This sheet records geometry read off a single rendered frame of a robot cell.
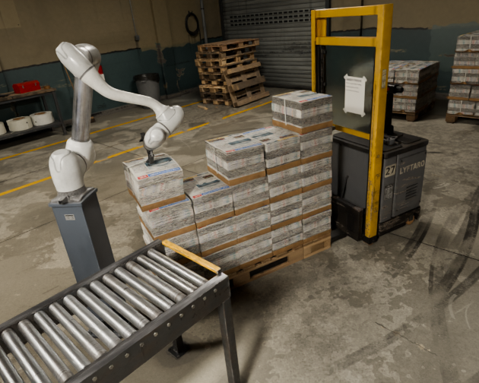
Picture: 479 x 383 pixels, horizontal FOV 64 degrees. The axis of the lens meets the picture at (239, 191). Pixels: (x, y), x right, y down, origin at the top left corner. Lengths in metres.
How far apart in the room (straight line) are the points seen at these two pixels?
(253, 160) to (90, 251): 1.18
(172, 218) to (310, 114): 1.20
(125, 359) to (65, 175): 1.13
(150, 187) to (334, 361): 1.49
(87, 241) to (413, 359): 2.02
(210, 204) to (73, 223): 0.84
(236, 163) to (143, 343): 1.37
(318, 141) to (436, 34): 5.93
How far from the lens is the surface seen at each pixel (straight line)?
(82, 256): 2.55
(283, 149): 2.72
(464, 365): 2.66
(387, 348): 2.62
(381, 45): 2.89
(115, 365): 1.60
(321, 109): 2.86
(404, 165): 3.42
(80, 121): 2.43
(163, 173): 2.34
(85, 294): 1.92
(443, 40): 8.54
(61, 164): 2.32
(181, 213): 2.49
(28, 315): 1.94
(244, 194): 2.65
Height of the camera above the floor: 1.89
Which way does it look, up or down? 25 degrees down
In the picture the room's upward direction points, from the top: 6 degrees counter-clockwise
